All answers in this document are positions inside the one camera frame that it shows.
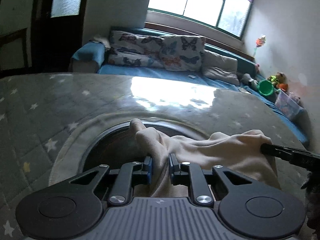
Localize cream sweatshirt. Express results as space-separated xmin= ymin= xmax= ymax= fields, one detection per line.
xmin=130 ymin=119 xmax=280 ymax=198

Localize clear plastic storage box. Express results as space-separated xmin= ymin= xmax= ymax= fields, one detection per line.
xmin=275 ymin=90 xmax=305 ymax=121

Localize green plastic bucket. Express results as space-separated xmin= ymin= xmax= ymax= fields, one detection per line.
xmin=258 ymin=80 xmax=274 ymax=96

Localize plush toy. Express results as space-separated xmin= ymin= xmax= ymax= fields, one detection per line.
xmin=267 ymin=72 xmax=288 ymax=92

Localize beige cushion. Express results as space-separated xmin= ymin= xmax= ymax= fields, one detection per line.
xmin=201 ymin=50 xmax=240 ymax=86

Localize grey quilted table cover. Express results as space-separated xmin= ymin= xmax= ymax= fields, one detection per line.
xmin=1 ymin=73 xmax=303 ymax=239

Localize butterfly pillow long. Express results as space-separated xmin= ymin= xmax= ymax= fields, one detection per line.
xmin=107 ymin=30 xmax=164 ymax=68

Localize butterfly pillow upright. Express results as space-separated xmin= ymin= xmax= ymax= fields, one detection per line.
xmin=159 ymin=35 xmax=206 ymax=72

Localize blue sofa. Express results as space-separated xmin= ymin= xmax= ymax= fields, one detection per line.
xmin=72 ymin=30 xmax=309 ymax=145

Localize colourful pinwheel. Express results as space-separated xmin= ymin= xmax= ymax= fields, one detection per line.
xmin=253 ymin=35 xmax=266 ymax=57

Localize blue towel on armrest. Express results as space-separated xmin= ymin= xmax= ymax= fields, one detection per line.
xmin=72 ymin=42 xmax=105 ymax=68

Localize window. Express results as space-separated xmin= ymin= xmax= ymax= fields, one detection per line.
xmin=148 ymin=0 xmax=254 ymax=39

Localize dark wooden door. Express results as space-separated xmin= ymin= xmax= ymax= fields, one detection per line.
xmin=30 ymin=0 xmax=87 ymax=73

